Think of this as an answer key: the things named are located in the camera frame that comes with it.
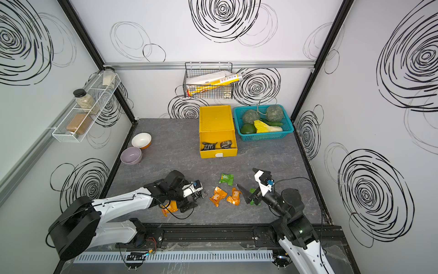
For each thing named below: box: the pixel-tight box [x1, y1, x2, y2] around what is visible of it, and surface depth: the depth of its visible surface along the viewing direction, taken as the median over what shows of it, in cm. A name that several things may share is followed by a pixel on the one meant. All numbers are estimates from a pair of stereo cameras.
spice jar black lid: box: [73, 88, 100, 115], surface depth 73 cm
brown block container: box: [66, 113, 93, 136], surface depth 69 cm
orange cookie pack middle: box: [209, 186, 228, 208], surface depth 86 cm
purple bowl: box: [119, 146, 143, 165], surface depth 99 cm
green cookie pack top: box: [219, 173, 235, 187], surface depth 93 cm
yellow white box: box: [185, 70, 243, 97], surface depth 87 cm
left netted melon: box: [242, 109, 261, 124], surface depth 111 cm
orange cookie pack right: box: [226, 187, 242, 206], surface depth 86 cm
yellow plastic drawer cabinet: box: [199, 105, 238, 159], surface depth 91 cm
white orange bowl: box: [131, 131, 153, 150], surface depth 107 cm
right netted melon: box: [265, 105, 284, 122], surface depth 110 cm
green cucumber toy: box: [260, 118, 283, 127], surface depth 109 cm
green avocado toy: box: [240, 123, 257, 134], surface depth 107 cm
